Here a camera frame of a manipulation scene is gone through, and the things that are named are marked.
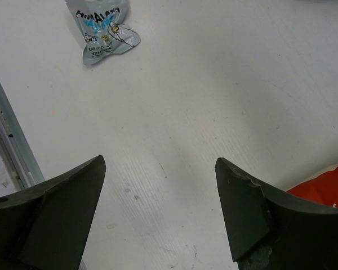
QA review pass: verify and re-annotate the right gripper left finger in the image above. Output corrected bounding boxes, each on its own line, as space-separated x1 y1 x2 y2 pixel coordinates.
0 155 106 269

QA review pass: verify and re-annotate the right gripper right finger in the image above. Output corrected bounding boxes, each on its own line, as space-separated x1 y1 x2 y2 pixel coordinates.
215 157 338 269

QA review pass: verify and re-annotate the aluminium table frame rail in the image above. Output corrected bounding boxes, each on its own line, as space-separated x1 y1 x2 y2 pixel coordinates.
0 83 45 189

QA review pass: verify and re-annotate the silver blue snack packet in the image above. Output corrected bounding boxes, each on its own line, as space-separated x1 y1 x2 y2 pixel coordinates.
66 0 141 65

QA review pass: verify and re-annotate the large red chip bag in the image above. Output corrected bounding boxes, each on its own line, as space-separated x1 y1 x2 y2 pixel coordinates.
287 166 338 208

